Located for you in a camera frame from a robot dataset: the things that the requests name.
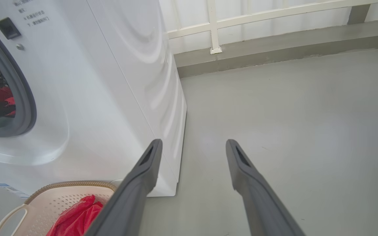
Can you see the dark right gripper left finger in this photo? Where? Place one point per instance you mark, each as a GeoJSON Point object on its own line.
{"type": "Point", "coordinates": [130, 203]}

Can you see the cream basket with brown rim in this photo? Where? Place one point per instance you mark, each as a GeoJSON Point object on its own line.
{"type": "Point", "coordinates": [44, 203]}

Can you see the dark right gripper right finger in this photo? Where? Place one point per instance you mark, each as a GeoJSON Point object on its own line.
{"type": "Point", "coordinates": [261, 203]}

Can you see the blue energy label sticker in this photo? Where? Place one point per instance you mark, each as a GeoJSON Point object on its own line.
{"type": "Point", "coordinates": [11, 190]}

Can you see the white metal railing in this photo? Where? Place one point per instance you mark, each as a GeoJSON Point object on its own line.
{"type": "Point", "coordinates": [213, 26]}

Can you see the white front-load washing machine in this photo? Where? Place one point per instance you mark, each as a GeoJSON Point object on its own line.
{"type": "Point", "coordinates": [110, 98]}

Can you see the red sports garment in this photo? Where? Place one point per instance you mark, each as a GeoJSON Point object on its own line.
{"type": "Point", "coordinates": [77, 216]}
{"type": "Point", "coordinates": [0, 94]}

